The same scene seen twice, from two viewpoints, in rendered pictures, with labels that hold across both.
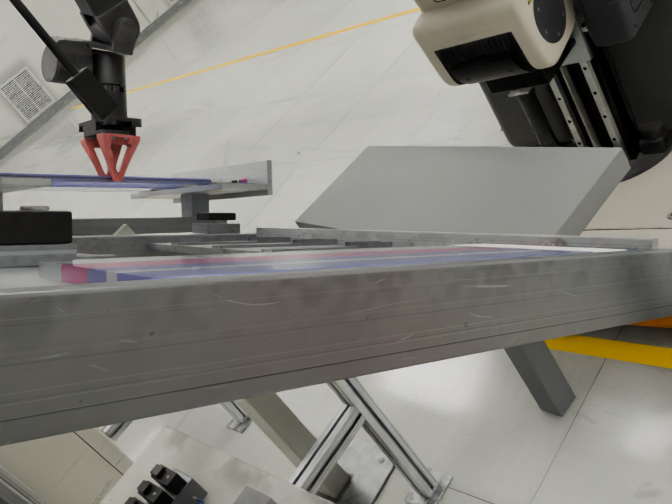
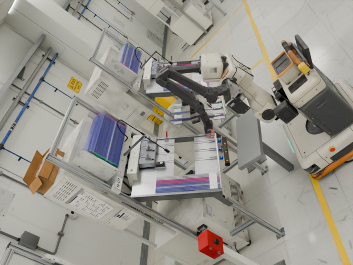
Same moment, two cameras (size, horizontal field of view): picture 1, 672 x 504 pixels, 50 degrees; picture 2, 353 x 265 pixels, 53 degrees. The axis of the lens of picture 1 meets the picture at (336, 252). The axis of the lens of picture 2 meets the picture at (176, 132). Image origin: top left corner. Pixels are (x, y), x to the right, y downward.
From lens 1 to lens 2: 260 cm
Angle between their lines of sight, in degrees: 56
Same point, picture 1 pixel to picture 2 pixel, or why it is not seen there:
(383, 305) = (172, 196)
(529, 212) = (245, 156)
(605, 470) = (284, 187)
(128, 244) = (190, 137)
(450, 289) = (179, 195)
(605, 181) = (256, 159)
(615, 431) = (292, 181)
